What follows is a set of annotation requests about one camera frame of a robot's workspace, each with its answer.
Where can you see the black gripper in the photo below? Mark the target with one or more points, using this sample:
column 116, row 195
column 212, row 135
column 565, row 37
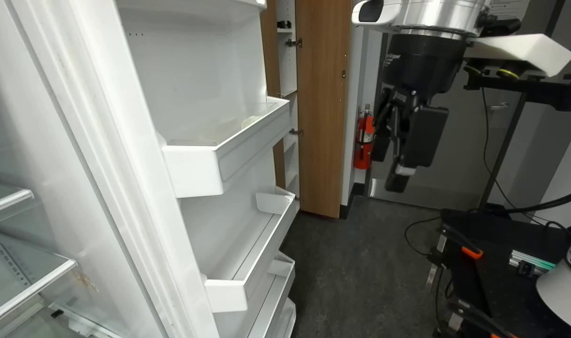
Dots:
column 423, row 62

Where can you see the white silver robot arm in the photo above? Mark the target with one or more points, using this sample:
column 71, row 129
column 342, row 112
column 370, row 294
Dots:
column 436, row 15

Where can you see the glass refrigerator shelf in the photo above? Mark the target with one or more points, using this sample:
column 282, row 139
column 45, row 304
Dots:
column 4, row 199
column 22, row 281

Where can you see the red fire extinguisher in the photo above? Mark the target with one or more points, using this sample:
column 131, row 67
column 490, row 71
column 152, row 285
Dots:
column 362, row 146

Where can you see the wooden door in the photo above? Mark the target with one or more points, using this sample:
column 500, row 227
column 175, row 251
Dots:
column 323, row 112

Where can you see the black orange clamp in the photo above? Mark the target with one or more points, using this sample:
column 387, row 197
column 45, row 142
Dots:
column 471, row 251
column 473, row 315

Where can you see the white bin divider tab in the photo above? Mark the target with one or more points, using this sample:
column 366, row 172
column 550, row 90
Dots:
column 272, row 201
column 280, row 264

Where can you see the white angled board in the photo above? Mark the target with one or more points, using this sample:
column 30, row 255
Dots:
column 530, row 48

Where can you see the teal white box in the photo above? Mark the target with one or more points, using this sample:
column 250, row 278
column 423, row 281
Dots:
column 532, row 259

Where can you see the white refrigerator door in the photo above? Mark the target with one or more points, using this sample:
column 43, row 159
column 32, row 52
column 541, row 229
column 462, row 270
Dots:
column 197, row 80

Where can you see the large white door bin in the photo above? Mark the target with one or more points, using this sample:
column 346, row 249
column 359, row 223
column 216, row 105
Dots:
column 192, row 171

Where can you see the white round plate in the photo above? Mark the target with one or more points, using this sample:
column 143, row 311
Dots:
column 567, row 296

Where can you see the white refrigerator body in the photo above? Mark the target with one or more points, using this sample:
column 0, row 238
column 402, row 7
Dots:
column 22, row 124

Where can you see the black stereo camera bar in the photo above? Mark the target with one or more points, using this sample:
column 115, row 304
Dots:
column 548, row 90

